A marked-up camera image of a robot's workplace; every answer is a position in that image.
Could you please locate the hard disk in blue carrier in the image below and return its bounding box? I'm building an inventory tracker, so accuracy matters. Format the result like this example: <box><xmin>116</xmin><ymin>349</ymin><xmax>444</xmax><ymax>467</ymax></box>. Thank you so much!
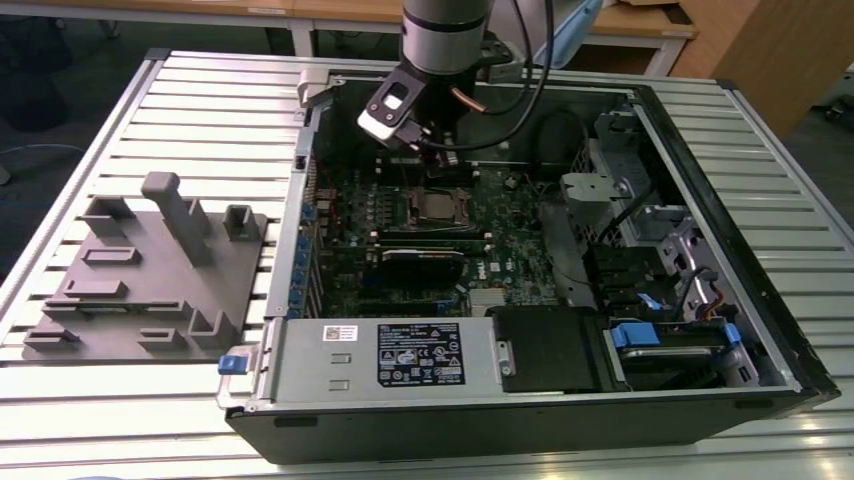
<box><xmin>603</xmin><ymin>319</ymin><xmax>743</xmax><ymax>394</ymax></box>

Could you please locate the black PC case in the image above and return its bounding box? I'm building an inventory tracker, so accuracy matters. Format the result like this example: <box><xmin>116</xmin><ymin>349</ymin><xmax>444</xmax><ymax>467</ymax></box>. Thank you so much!
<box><xmin>213</xmin><ymin>67</ymin><xmax>843</xmax><ymax>466</ymax></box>

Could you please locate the green motherboard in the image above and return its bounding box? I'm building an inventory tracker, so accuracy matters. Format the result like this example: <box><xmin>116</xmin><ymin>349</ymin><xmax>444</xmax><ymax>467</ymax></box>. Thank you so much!
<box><xmin>311</xmin><ymin>162</ymin><xmax>586</xmax><ymax>320</ymax></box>

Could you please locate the coloured wire bundle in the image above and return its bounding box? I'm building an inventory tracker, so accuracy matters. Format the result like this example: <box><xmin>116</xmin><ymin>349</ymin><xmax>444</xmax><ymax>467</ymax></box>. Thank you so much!
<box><xmin>690</xmin><ymin>267</ymin><xmax>735</xmax><ymax>324</ymax></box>

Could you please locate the wooden desk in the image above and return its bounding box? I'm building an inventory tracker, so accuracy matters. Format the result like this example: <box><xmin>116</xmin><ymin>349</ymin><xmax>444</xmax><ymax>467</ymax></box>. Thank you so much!
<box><xmin>0</xmin><ymin>0</ymin><xmax>315</xmax><ymax>56</ymax></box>
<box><xmin>292</xmin><ymin>0</ymin><xmax>700</xmax><ymax>76</ymax></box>

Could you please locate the CPU socket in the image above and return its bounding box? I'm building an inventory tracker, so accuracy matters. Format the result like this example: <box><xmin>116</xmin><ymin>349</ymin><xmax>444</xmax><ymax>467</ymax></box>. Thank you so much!
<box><xmin>403</xmin><ymin>185</ymin><xmax>476</xmax><ymax>230</ymax></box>

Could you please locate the grey parts rack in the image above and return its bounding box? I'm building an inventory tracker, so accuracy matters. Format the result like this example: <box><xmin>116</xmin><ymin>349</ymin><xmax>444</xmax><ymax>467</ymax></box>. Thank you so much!
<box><xmin>19</xmin><ymin>171</ymin><xmax>272</xmax><ymax>362</ymax></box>

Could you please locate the green RAM stick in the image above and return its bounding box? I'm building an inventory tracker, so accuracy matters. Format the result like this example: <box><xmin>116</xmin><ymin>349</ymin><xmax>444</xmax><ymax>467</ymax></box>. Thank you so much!
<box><xmin>379</xmin><ymin>235</ymin><xmax>487</xmax><ymax>250</ymax></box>

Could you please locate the silver chipset heat sink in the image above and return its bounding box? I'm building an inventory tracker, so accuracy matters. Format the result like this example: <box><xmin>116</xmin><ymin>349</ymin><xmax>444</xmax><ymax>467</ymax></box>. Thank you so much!
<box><xmin>470</xmin><ymin>288</ymin><xmax>510</xmax><ymax>315</ymax></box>

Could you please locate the wooden cabinet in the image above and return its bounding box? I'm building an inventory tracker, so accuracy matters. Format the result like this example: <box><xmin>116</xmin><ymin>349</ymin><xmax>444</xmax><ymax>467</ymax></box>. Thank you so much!
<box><xmin>666</xmin><ymin>0</ymin><xmax>854</xmax><ymax>136</ymax></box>

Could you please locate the black graphics card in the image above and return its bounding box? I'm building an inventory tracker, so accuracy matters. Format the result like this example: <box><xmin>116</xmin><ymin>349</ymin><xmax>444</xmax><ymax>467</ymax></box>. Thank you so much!
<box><xmin>380</xmin><ymin>247</ymin><xmax>466</xmax><ymax>290</ymax></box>

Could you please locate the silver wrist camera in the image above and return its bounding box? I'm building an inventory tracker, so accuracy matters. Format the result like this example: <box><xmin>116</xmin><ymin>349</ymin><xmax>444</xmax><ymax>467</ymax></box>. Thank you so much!
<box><xmin>355</xmin><ymin>67</ymin><xmax>432</xmax><ymax>151</ymax></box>

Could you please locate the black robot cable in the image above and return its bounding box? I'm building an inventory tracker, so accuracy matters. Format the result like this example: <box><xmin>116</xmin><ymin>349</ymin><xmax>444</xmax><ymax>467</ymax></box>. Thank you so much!
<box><xmin>416</xmin><ymin>0</ymin><xmax>556</xmax><ymax>151</ymax></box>

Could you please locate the silver metal drive bracket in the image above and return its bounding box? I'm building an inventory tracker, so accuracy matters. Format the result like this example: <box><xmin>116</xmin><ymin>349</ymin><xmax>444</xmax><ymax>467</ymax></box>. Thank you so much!
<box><xmin>558</xmin><ymin>171</ymin><xmax>635</xmax><ymax>229</ymax></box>

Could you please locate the silver power supply unit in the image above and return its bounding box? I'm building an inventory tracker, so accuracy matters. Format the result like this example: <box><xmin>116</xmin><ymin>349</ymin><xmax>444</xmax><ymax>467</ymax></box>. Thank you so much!
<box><xmin>263</xmin><ymin>317</ymin><xmax>508</xmax><ymax>402</ymax></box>

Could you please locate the silver CPU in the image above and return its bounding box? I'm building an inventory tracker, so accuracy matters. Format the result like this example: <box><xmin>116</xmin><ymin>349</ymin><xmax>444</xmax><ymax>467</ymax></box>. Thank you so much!
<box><xmin>426</xmin><ymin>194</ymin><xmax>462</xmax><ymax>217</ymax></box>

